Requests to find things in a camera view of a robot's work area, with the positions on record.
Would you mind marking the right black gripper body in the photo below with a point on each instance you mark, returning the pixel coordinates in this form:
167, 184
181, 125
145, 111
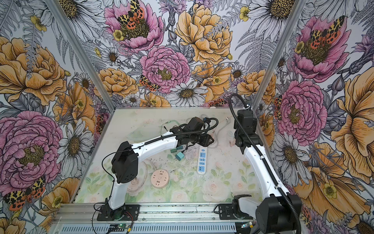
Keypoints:
235, 126

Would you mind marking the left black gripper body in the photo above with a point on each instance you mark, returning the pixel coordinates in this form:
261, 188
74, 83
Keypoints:
200, 138

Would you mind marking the white blue power strip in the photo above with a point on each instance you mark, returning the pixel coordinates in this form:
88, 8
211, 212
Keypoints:
202, 159

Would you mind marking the pink charger plug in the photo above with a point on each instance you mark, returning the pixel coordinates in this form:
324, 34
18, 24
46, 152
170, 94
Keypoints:
232, 143

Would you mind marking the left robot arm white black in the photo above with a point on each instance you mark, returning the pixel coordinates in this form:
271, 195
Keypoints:
128, 156

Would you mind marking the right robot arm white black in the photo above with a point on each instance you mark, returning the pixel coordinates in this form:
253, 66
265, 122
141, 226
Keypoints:
279, 211

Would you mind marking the teal charger plug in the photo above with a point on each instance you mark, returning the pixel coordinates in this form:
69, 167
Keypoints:
179, 156

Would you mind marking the green charger plug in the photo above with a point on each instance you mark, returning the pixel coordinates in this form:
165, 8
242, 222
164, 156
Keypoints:
174, 150

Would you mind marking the round pink power socket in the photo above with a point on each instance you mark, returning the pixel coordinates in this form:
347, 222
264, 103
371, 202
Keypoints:
160, 178

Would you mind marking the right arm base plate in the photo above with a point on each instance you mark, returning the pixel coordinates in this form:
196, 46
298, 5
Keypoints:
226, 212

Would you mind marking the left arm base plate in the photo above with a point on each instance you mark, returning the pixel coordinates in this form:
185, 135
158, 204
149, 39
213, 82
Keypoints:
124, 213

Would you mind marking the aluminium front rail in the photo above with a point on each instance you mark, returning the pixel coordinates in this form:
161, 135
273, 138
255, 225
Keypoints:
154, 218

